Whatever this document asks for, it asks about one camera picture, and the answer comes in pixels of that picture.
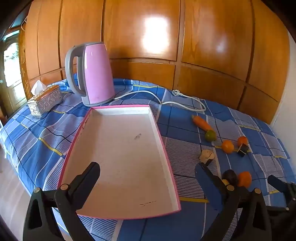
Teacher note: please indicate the pink white tray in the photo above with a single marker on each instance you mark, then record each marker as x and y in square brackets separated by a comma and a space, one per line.
[124, 150]

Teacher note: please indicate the silver embossed tissue box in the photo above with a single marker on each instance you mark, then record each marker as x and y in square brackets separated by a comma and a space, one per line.
[46, 102]

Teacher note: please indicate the green lime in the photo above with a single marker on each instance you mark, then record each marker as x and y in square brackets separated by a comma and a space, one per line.
[211, 136]

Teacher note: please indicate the beige small potato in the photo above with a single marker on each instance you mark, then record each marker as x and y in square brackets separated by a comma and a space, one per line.
[204, 157]

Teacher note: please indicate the blue plaid bedsheet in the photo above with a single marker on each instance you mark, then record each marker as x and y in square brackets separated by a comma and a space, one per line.
[185, 143]

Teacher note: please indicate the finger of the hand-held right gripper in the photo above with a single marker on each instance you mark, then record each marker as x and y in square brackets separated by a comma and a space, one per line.
[277, 185]

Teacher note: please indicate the wooden wardrobe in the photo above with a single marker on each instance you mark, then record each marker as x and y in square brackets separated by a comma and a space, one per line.
[143, 71]

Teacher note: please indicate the orange carrot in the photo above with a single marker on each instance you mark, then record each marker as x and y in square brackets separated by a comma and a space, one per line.
[202, 122]

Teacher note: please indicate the wooden glass door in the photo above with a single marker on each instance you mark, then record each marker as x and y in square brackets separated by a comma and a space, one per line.
[13, 69]

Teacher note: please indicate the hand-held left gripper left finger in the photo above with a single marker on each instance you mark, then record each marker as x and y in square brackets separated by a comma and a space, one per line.
[92, 172]

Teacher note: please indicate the dark wrinkled passion fruit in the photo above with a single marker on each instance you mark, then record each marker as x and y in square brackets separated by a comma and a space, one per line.
[230, 176]

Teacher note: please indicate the dark eggplant chunk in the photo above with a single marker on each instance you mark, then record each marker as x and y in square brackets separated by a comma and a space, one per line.
[243, 151]

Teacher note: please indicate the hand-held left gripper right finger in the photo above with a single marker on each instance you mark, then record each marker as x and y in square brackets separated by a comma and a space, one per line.
[204, 179]

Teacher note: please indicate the orange tangerine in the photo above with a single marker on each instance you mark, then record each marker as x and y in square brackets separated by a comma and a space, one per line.
[227, 146]
[245, 179]
[242, 140]

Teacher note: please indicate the white tissue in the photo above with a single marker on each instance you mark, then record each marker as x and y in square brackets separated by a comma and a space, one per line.
[38, 87]

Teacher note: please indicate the pink electric kettle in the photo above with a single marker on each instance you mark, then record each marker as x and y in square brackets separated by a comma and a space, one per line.
[97, 74]

